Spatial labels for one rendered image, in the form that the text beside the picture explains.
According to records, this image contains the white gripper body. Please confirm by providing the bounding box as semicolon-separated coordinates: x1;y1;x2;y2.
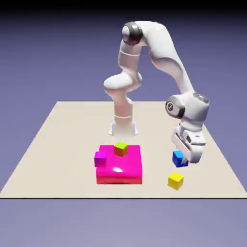
172;126;206;164

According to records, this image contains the small blue cube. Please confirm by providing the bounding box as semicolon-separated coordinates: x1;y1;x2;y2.
172;151;189;168

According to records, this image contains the small yellow cube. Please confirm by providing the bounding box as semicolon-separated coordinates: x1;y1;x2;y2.
167;172;184;191

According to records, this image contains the small orange cube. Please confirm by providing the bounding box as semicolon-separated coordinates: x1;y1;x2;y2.
113;141;129;157

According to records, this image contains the small magenta cube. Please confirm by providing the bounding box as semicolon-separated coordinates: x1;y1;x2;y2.
94;151;107;167

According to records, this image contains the large pink box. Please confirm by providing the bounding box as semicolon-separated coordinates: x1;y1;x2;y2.
96;144;143;185

